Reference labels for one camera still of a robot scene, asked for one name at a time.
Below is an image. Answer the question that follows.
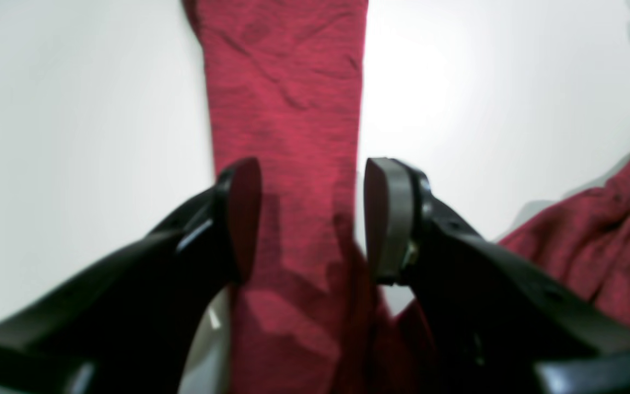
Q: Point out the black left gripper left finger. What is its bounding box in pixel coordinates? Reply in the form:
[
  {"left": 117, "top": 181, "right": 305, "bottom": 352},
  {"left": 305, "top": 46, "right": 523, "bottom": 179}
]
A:
[{"left": 0, "top": 157, "right": 262, "bottom": 393}]

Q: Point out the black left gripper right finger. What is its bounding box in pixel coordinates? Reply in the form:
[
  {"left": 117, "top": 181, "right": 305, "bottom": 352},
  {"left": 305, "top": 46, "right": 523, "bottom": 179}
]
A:
[{"left": 364, "top": 158, "right": 630, "bottom": 393}]

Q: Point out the dark red long-sleeve T-shirt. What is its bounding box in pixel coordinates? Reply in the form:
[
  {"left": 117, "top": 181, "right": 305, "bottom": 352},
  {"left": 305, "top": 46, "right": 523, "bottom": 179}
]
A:
[{"left": 183, "top": 1, "right": 630, "bottom": 393}]

